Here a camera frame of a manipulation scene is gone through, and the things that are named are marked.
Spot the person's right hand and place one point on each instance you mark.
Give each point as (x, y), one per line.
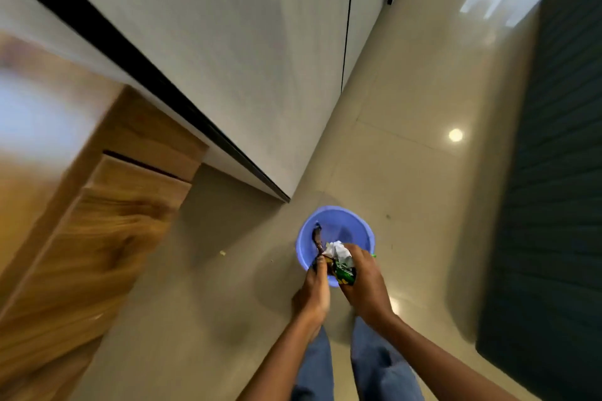
(369, 288)

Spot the person's left hand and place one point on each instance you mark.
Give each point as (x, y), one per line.
(311, 295)

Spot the person's left fingers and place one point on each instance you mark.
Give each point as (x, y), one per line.
(322, 270)

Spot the person's right fingers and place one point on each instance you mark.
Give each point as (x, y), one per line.
(360, 258)

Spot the green snack wrapper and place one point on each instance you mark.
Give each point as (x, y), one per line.
(344, 274)

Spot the white paper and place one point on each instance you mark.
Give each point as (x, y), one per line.
(337, 251)

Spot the dark brown wrapper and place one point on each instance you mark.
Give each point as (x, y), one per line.
(317, 242)

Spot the person's left forearm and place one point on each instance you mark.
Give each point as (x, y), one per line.
(277, 363)

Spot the person's right forearm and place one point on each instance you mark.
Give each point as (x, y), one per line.
(432, 363)

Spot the blue plastic bucket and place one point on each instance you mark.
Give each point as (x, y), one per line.
(336, 226)

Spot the blue jeans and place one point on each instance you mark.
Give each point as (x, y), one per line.
(376, 368)

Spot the dark green rug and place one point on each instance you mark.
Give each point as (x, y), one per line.
(550, 189)

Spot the wooden cabinet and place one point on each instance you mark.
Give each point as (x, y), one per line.
(84, 236)

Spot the white wardrobe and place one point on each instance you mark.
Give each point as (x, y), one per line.
(225, 48)

